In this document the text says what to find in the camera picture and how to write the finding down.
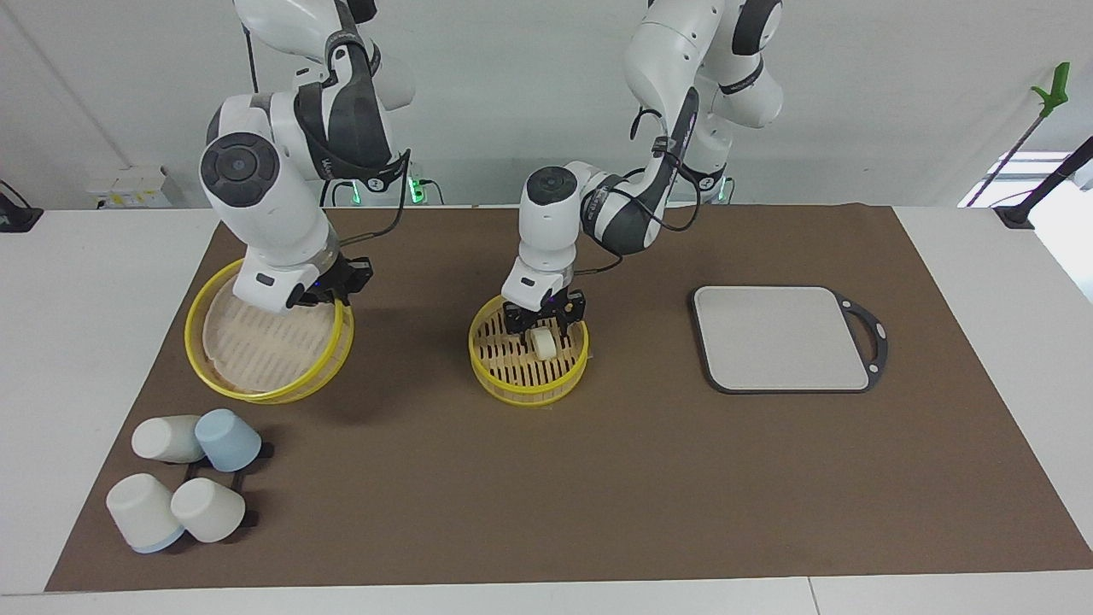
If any black pole with base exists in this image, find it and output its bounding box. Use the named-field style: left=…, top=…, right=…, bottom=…
left=995, top=135, right=1093, bottom=230

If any yellow bamboo steamer base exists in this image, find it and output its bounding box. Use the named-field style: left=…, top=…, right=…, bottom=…
left=468, top=295, right=590, bottom=407

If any white cutting board grey rim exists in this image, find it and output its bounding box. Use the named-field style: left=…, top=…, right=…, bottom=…
left=690, top=284, right=889, bottom=395

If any green clamp on thin pole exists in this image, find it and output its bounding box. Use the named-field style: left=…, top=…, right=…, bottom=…
left=965, top=61, right=1071, bottom=208

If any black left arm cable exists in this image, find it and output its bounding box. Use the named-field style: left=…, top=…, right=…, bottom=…
left=570, top=85, right=705, bottom=276

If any light blue plastic cup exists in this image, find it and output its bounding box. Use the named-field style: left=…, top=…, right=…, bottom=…
left=195, top=408, right=263, bottom=473

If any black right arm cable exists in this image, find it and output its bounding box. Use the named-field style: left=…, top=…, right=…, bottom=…
left=320, top=149, right=413, bottom=253

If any white plastic cup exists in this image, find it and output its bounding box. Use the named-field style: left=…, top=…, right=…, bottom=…
left=170, top=477, right=248, bottom=544
left=132, top=415, right=206, bottom=464
left=106, top=472, right=186, bottom=554

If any white wall socket box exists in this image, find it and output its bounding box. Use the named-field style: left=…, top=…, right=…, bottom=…
left=85, top=167, right=172, bottom=208

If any brown table mat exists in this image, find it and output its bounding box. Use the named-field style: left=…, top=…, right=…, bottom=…
left=44, top=203, right=1093, bottom=593

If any black desk clamp mount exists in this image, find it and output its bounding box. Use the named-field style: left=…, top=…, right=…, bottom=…
left=0, top=181, right=44, bottom=233

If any black cup rack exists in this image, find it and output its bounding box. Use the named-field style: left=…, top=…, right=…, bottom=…
left=184, top=442, right=274, bottom=527

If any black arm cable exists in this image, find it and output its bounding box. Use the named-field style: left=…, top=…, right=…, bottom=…
left=320, top=149, right=413, bottom=253
left=570, top=85, right=705, bottom=276

